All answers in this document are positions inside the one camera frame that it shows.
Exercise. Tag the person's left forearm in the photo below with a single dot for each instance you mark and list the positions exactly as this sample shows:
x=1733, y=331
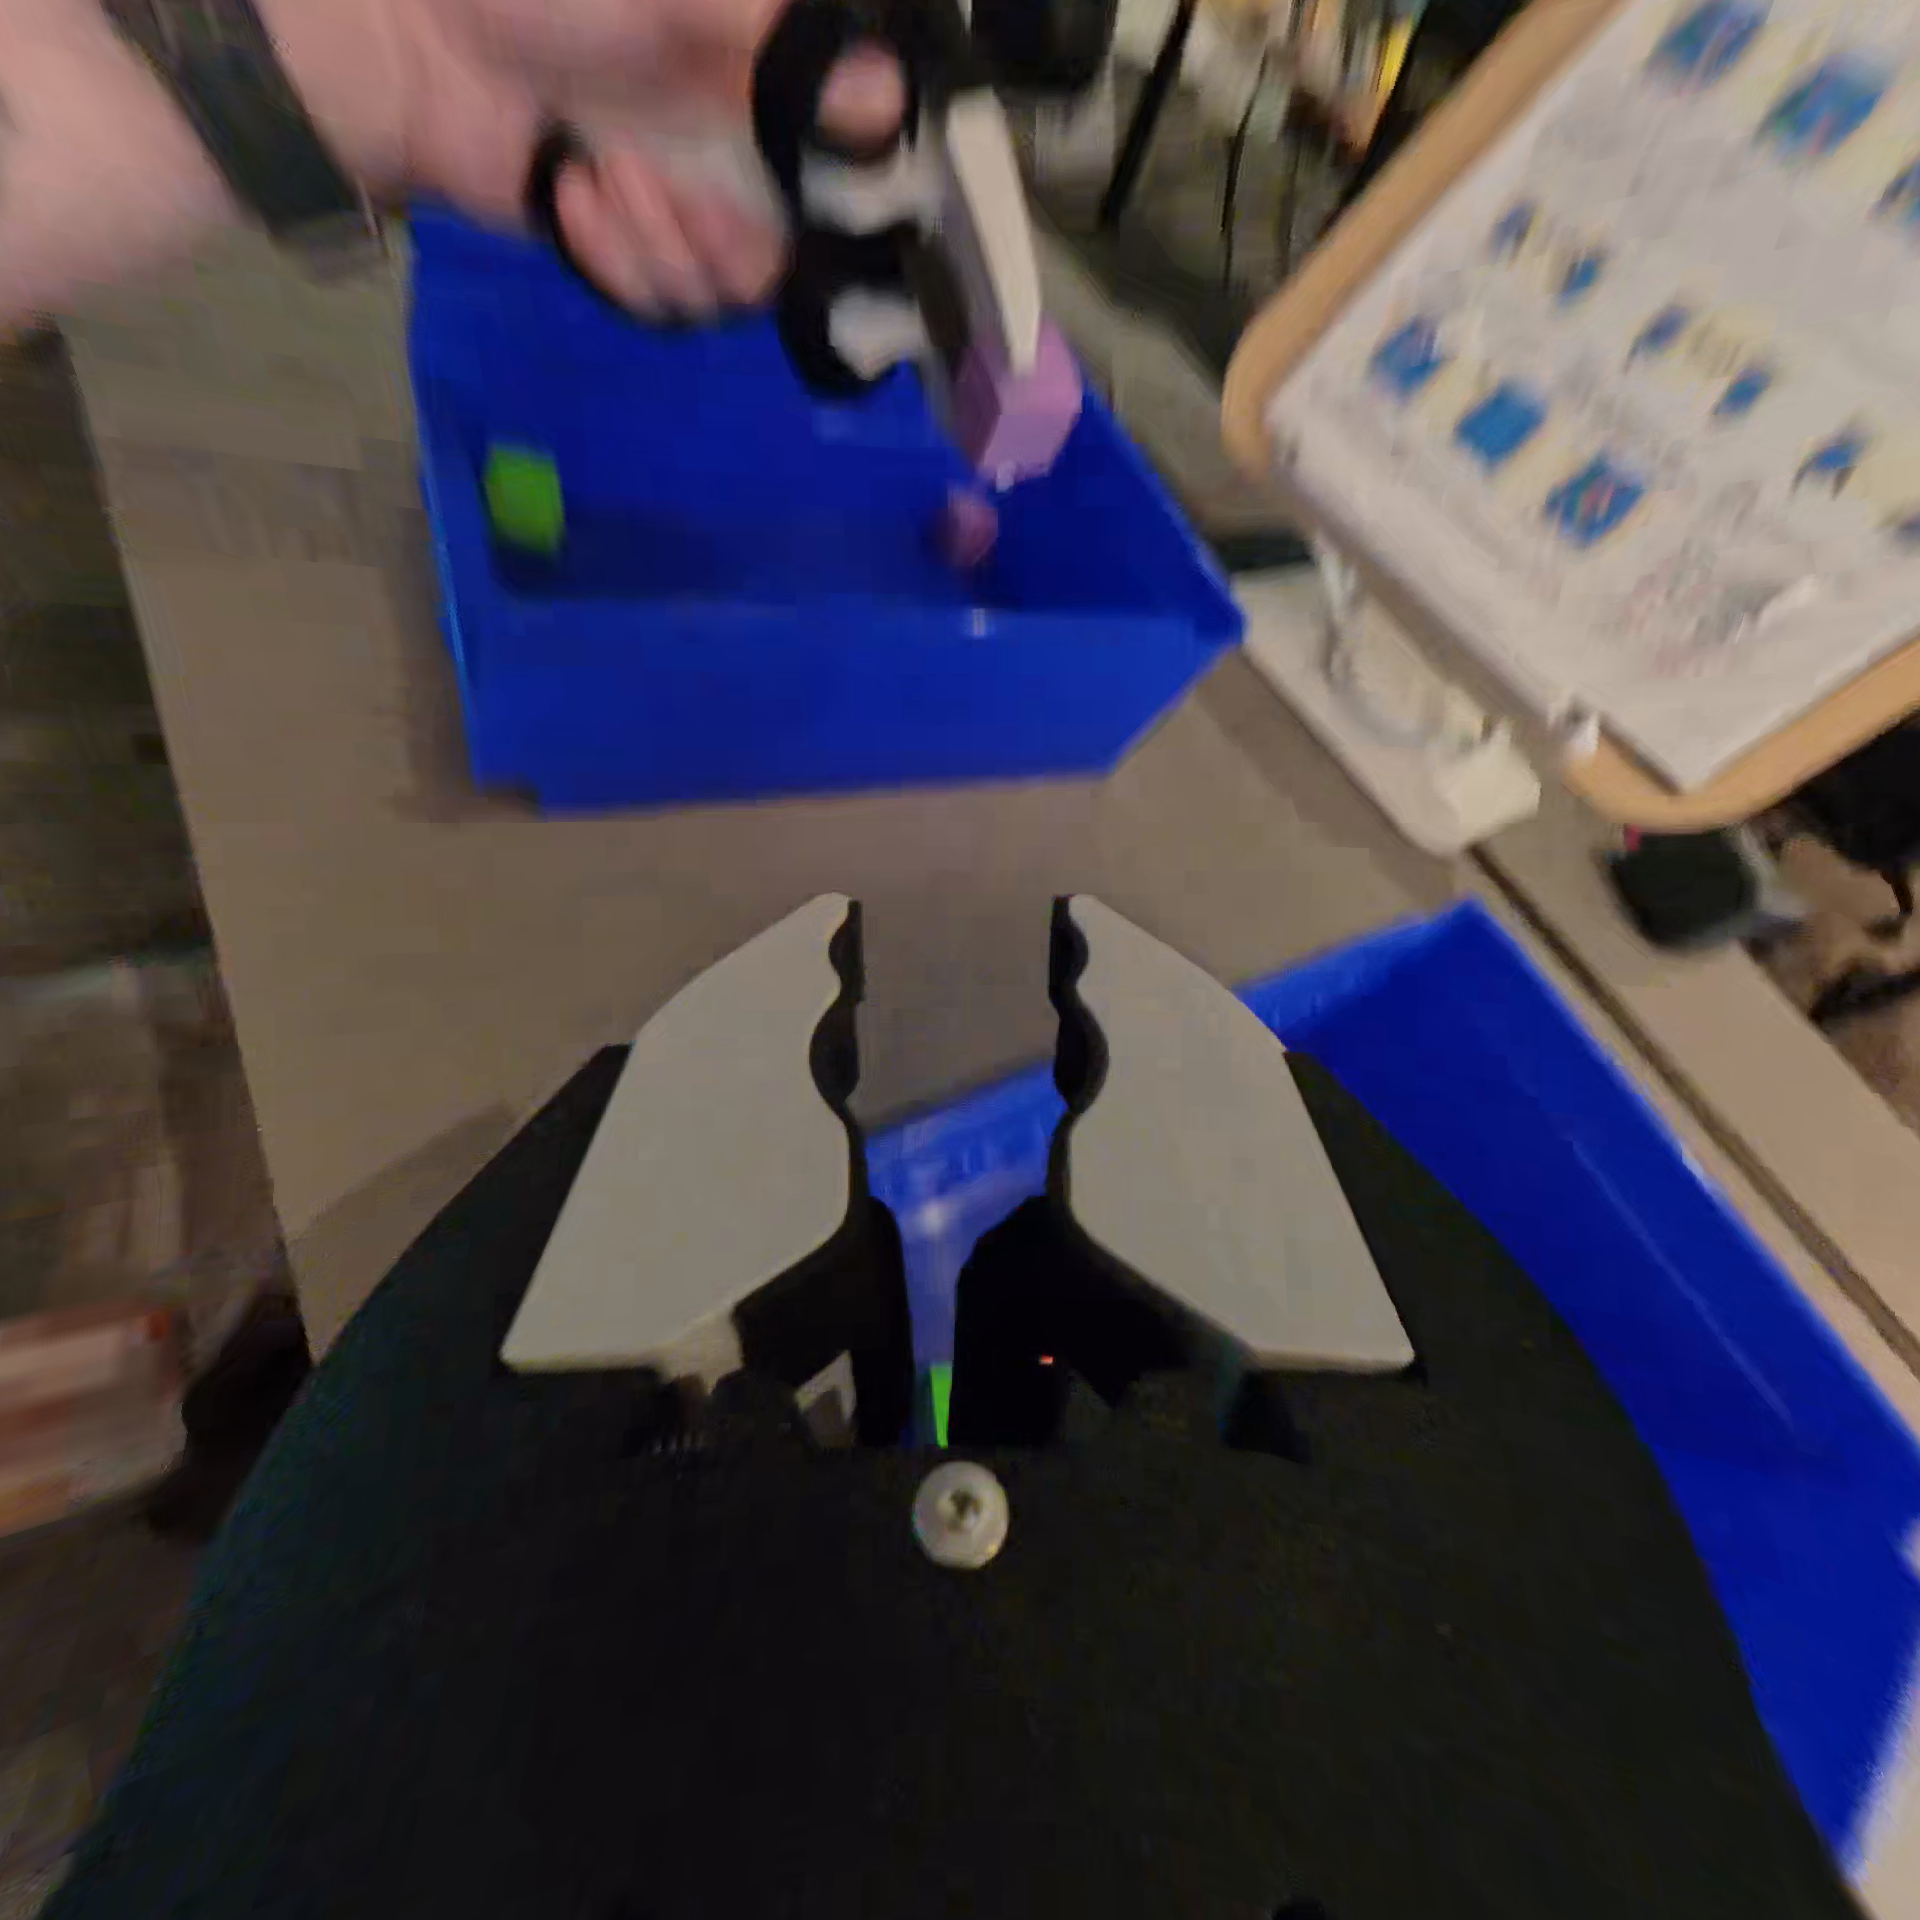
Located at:
x=90, y=165

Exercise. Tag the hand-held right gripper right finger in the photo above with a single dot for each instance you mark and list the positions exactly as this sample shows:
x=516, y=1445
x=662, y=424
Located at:
x=1216, y=1184

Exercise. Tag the person's left hand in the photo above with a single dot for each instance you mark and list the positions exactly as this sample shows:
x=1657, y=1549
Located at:
x=602, y=106

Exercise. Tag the pale desk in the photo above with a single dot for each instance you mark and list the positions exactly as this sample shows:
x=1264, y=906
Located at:
x=451, y=929

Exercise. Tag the blue plastic bin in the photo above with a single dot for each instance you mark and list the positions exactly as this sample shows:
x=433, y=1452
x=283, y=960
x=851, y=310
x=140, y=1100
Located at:
x=752, y=704
x=1576, y=1127

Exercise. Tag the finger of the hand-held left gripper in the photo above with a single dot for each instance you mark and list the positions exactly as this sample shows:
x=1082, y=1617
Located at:
x=994, y=226

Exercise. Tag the small black box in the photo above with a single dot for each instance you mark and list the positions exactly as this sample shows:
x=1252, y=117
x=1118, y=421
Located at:
x=1679, y=884

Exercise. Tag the white printed paper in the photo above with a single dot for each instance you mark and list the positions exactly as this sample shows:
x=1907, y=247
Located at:
x=1653, y=450

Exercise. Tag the purple wooden cube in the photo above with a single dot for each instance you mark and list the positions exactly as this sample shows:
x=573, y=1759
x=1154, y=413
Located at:
x=968, y=528
x=1022, y=406

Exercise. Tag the green wooden cube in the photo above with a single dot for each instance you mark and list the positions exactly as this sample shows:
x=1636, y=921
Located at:
x=941, y=1405
x=523, y=496

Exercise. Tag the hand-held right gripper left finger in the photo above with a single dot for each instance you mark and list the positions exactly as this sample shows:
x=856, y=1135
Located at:
x=705, y=1200

